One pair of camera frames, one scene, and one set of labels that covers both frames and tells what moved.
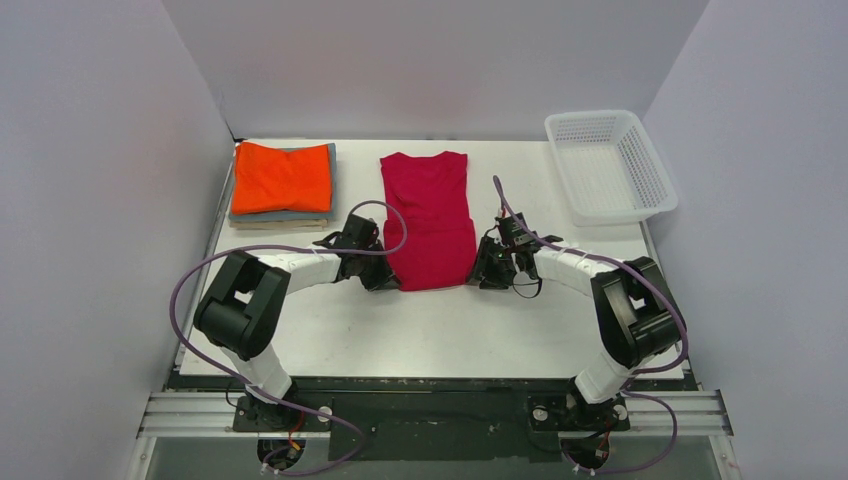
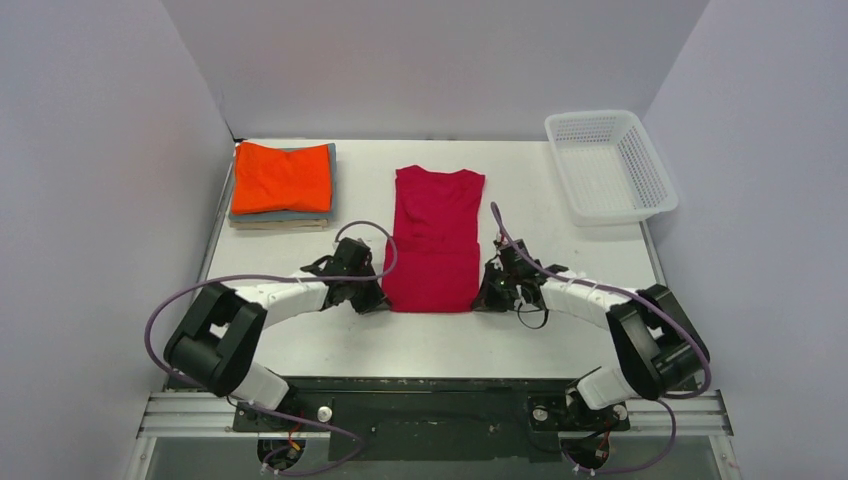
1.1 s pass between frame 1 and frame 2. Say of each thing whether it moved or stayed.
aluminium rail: stayed
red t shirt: moved
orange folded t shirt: stayed
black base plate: stayed
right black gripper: moved
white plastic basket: stayed
